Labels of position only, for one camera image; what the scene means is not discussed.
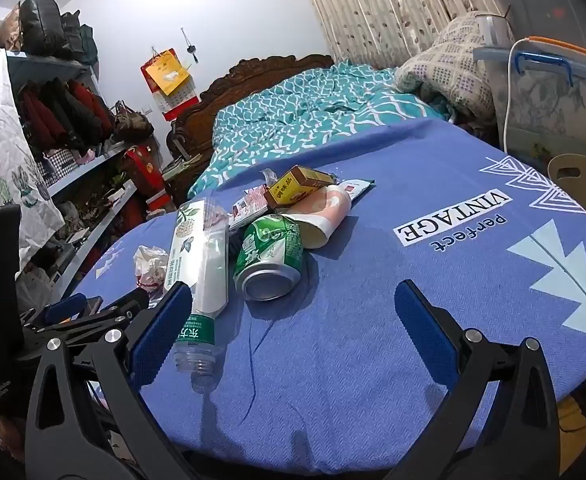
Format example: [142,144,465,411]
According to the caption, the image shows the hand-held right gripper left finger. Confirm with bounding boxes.
[24,281,196,480]

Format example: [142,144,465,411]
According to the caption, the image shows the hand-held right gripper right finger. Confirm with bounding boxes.
[394,280,561,480]

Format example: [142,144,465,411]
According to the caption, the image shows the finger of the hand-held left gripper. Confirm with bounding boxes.
[73,287,151,333]
[38,293,90,328]

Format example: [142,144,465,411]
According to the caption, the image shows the clear plastic bottle green label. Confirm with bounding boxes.
[173,232,230,395]

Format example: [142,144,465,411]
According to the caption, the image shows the white floral plastic packet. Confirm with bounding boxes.
[164,199,230,293]

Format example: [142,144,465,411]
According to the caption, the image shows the green drink can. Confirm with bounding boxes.
[234,214,305,302]

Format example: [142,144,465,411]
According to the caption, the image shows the pink paper cup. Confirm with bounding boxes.
[285,185,352,250]

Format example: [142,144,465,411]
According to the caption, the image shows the white red wrapper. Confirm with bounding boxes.
[229,185,274,233]

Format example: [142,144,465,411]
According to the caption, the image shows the small yellow brown box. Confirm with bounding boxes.
[264,165,335,209]

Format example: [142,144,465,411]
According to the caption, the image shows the blue printed tablecloth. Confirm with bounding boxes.
[68,117,586,461]

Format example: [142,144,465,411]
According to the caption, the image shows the red gift box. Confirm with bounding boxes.
[123,145,169,216]

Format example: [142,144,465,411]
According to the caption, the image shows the grey metal shelf rack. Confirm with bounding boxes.
[3,52,138,301]

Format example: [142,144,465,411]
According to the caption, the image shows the brown handbag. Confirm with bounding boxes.
[112,101,155,143]

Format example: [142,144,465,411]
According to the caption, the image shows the folded dark red clothes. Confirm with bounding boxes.
[18,79,114,151]

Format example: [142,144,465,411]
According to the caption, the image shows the teal patterned blanket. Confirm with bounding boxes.
[188,60,449,200]

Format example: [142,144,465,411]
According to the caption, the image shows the carved wooden headboard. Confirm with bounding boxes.
[165,54,335,191]

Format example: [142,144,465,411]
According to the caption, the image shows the patterned pillow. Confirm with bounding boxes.
[394,11,514,122]

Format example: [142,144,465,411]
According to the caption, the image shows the small dark bag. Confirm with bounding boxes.
[60,10,98,66]

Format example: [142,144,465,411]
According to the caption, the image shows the large black bag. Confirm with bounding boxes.
[20,0,64,58]

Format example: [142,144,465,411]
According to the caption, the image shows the leaf print curtain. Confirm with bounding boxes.
[293,0,514,68]

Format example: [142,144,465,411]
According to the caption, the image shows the red yellow wall calendar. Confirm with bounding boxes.
[140,48,199,122]

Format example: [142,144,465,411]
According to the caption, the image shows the clear storage box blue handle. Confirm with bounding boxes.
[473,15,586,161]

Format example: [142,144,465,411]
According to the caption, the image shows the hanging wall ornament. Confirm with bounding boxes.
[180,27,200,65]

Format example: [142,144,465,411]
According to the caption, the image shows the white cable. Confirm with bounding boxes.
[503,35,539,153]

